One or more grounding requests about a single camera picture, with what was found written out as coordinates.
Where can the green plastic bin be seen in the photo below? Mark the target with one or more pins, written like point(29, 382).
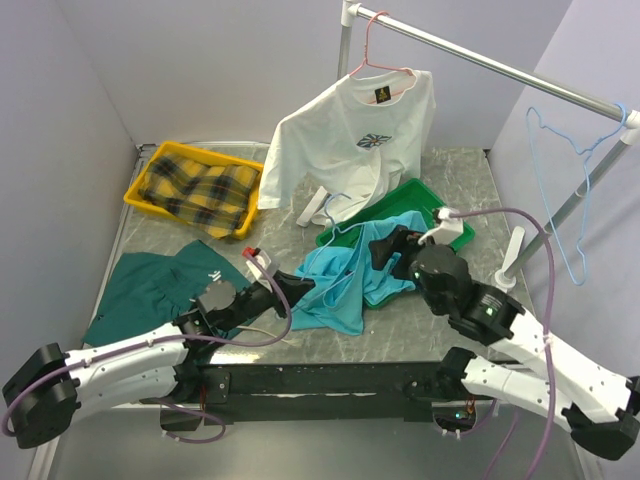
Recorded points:
point(411, 196)

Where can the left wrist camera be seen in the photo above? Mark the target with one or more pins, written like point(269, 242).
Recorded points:
point(259, 264)

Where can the pink wire hanger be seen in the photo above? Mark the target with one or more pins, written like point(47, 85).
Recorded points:
point(380, 55)

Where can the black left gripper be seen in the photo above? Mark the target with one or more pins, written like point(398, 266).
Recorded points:
point(295, 286)

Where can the metal clothes rack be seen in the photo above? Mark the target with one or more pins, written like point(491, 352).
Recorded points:
point(627, 138)

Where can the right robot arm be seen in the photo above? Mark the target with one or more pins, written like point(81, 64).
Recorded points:
point(597, 407)

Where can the yellow plastic bin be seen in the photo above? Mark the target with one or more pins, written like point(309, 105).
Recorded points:
point(206, 157)

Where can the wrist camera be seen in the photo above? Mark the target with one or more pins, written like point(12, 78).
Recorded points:
point(447, 228)
point(259, 264)

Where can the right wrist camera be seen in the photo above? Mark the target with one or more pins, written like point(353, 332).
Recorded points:
point(447, 228)

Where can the white rack base foot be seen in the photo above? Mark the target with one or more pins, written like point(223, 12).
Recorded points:
point(503, 280)

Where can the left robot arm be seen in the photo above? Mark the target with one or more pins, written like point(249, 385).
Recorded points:
point(54, 389)

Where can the white rack foot left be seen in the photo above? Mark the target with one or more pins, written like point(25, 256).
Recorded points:
point(313, 206)

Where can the light blue t shirt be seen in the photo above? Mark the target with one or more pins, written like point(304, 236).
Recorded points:
point(393, 287)

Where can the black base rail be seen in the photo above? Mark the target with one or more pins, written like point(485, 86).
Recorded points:
point(297, 392)

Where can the white t shirt on hanger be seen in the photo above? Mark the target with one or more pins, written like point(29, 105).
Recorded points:
point(359, 139)

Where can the yellow plaid cloth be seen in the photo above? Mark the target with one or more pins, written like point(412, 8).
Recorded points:
point(213, 198)

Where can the dark teal garment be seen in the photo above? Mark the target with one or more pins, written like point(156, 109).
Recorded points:
point(146, 290)

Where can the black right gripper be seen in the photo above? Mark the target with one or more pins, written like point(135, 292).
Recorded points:
point(382, 249)

